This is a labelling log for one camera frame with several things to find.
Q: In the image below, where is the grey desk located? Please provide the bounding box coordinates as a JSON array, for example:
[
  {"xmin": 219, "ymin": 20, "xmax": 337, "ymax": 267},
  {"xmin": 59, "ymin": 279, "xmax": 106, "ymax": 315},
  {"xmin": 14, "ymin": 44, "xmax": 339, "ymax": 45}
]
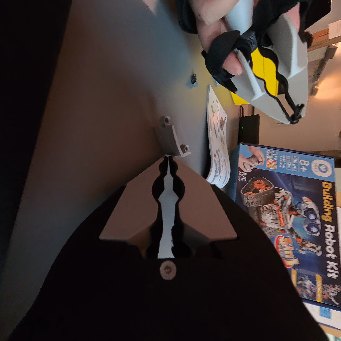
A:
[{"xmin": 0, "ymin": 0, "xmax": 240, "ymax": 341}]

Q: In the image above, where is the black device with green light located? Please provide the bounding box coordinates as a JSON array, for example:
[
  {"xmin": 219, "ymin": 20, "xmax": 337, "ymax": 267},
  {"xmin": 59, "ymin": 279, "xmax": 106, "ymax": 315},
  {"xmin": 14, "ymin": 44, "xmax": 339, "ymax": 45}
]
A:
[{"xmin": 238, "ymin": 105, "xmax": 260, "ymax": 146}]

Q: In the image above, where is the person's left hand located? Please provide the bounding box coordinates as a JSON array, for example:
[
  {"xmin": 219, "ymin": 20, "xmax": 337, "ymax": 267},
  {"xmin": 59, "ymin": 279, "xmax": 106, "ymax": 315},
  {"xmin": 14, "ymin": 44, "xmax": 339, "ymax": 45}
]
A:
[{"xmin": 198, "ymin": 0, "xmax": 243, "ymax": 76}]

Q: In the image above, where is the yellow storage bin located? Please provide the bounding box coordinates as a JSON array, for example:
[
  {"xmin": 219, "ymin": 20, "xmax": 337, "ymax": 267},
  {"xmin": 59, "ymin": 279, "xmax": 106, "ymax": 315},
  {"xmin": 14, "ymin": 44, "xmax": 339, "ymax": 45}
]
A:
[{"xmin": 230, "ymin": 48, "xmax": 280, "ymax": 105}]

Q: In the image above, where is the grey metal bracket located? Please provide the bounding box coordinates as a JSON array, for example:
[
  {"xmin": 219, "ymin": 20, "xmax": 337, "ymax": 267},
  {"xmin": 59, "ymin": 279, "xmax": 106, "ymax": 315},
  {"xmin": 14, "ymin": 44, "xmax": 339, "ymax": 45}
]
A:
[{"xmin": 309, "ymin": 45, "xmax": 337, "ymax": 95}]

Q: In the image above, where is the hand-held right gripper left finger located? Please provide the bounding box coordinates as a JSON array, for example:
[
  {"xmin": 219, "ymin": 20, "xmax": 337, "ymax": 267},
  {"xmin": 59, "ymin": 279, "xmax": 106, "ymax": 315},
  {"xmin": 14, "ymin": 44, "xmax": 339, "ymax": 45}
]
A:
[{"xmin": 99, "ymin": 157, "xmax": 168, "ymax": 258}]

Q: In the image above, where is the black connector pin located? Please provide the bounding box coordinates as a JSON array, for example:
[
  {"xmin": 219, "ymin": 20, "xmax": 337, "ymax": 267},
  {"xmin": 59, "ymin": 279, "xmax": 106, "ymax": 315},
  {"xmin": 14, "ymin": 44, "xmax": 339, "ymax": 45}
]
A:
[{"xmin": 288, "ymin": 103, "xmax": 305, "ymax": 125}]

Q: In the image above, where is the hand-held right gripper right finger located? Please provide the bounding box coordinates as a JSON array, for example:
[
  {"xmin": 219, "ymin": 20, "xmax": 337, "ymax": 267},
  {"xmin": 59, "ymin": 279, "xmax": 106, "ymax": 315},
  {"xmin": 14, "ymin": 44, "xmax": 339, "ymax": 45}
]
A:
[{"xmin": 169, "ymin": 156, "xmax": 238, "ymax": 258}]

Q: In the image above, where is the grey curved building piece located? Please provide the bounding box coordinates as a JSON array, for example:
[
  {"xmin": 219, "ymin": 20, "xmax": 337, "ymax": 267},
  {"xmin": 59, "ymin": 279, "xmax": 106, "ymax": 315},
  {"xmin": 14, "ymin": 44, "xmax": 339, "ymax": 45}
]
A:
[{"xmin": 155, "ymin": 115, "xmax": 192, "ymax": 158}]

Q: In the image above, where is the wooden beam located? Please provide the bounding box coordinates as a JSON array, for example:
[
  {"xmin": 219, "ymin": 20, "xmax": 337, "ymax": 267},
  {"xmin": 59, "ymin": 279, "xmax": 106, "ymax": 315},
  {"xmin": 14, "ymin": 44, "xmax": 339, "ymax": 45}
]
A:
[{"xmin": 306, "ymin": 25, "xmax": 341, "ymax": 52}]

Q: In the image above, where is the blue robot kit box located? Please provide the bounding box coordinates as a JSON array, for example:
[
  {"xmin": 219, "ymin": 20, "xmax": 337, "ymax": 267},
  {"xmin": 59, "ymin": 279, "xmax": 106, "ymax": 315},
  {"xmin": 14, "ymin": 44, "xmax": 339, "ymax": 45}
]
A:
[{"xmin": 230, "ymin": 143, "xmax": 341, "ymax": 309}]

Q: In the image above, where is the white printed instruction sheet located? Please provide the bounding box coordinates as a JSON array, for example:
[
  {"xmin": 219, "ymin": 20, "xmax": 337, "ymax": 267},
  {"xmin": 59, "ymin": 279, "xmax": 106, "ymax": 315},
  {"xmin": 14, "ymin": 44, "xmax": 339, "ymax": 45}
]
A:
[{"xmin": 302, "ymin": 300, "xmax": 341, "ymax": 332}]

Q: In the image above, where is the open instruction booklet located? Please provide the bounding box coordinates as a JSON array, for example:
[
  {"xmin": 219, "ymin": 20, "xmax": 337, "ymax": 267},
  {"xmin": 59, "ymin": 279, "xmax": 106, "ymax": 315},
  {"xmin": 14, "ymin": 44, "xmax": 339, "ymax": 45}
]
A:
[{"xmin": 206, "ymin": 85, "xmax": 231, "ymax": 188}]

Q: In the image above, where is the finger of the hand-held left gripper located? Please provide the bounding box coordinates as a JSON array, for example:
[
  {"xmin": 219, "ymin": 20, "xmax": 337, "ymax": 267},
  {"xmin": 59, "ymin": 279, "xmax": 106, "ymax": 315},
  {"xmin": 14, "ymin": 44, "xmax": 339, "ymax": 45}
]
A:
[
  {"xmin": 230, "ymin": 48, "xmax": 293, "ymax": 125},
  {"xmin": 262, "ymin": 13, "xmax": 309, "ymax": 119}
]

